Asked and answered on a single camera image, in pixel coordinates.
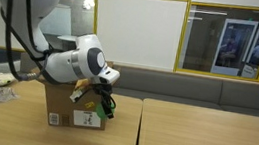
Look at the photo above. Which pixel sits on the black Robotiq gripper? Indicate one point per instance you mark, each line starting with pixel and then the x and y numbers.
pixel 103 89

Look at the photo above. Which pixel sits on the brown cardboard box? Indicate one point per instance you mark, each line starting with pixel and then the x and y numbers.
pixel 64 104

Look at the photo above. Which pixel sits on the grey upholstered bench sofa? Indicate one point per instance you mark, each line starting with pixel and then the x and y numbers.
pixel 184 88

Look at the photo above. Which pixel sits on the white and yellow soft object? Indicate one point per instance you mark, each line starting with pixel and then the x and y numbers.
pixel 2 79

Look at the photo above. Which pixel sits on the poster with seated person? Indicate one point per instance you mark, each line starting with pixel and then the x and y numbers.
pixel 232 45

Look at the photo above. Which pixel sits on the olive brown wrist camera mount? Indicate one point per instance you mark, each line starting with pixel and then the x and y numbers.
pixel 79 89

